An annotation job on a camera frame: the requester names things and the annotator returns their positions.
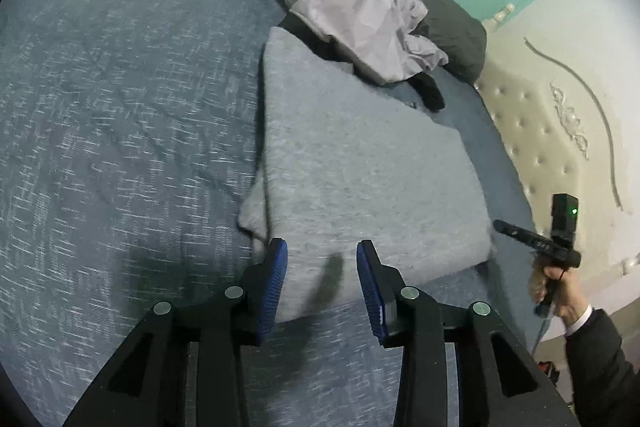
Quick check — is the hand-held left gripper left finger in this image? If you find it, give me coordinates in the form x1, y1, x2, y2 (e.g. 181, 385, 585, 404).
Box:
62, 238, 289, 427

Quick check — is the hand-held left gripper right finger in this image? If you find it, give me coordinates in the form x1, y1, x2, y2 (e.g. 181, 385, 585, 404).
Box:
356, 239, 576, 427

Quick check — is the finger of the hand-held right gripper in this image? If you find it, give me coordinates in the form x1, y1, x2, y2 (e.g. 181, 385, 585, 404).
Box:
492, 219, 551, 253

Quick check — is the grey sweater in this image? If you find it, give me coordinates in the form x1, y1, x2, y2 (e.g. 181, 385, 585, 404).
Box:
239, 26, 496, 323

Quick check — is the person's right forearm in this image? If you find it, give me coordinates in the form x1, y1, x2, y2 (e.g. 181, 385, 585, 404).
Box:
562, 304, 640, 427

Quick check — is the person's right hand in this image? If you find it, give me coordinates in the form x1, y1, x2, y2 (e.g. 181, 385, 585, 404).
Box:
542, 264, 594, 334

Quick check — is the cream tufted headboard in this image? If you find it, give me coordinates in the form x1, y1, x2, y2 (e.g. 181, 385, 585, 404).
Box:
472, 2, 640, 278

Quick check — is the black garment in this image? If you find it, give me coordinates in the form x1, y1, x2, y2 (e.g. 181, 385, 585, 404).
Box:
243, 0, 446, 112

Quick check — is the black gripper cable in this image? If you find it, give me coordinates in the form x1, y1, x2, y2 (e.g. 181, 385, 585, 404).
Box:
529, 316, 549, 354

